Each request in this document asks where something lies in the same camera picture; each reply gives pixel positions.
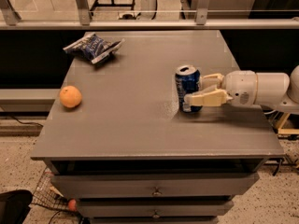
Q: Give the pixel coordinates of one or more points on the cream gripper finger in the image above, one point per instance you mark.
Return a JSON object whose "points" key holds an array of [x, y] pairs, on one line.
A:
{"points": [[217, 97], [211, 80]]}

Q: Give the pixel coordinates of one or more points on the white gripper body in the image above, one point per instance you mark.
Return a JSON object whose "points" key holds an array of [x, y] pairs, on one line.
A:
{"points": [[240, 87]]}

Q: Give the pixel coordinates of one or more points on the blue pepsi can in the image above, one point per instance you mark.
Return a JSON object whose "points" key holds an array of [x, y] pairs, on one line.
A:
{"points": [[187, 78]]}

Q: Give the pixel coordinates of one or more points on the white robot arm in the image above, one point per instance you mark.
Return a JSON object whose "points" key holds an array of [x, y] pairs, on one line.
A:
{"points": [[276, 91]]}

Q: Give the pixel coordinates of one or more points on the top grey drawer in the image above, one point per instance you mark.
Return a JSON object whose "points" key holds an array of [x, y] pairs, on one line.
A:
{"points": [[144, 186]]}

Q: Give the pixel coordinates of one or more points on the grey drawer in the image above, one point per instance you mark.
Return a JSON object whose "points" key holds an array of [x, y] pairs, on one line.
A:
{"points": [[144, 186], [154, 208]]}

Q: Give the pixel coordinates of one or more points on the grey drawer cabinet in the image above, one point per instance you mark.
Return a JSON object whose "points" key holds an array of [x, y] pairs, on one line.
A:
{"points": [[129, 122]]}

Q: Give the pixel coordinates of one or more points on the blue chip bag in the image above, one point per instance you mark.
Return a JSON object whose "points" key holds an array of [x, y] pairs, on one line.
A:
{"points": [[93, 48]]}

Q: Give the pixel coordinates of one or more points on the lower grey drawer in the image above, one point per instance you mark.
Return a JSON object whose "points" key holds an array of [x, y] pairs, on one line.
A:
{"points": [[154, 208]]}

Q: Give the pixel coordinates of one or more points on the black stand base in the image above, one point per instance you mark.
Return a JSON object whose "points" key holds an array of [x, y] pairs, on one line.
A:
{"points": [[111, 3]]}

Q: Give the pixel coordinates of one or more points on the orange fruit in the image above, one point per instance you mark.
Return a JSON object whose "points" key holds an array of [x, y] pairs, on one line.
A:
{"points": [[70, 96]]}

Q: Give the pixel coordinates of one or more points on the small orange ball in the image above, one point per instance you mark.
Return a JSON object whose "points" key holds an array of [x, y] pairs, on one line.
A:
{"points": [[72, 205]]}

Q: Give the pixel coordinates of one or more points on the metal railing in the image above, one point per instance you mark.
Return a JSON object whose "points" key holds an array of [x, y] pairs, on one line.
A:
{"points": [[149, 14]]}

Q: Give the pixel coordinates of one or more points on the black object on floor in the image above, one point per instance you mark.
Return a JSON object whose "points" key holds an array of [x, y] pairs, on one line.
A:
{"points": [[14, 206]]}

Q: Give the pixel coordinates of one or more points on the yellow wooden frame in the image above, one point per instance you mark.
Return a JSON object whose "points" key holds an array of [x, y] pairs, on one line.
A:
{"points": [[279, 126]]}

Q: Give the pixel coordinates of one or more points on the wire mesh basket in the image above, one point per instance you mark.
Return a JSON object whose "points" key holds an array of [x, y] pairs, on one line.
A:
{"points": [[47, 196]]}

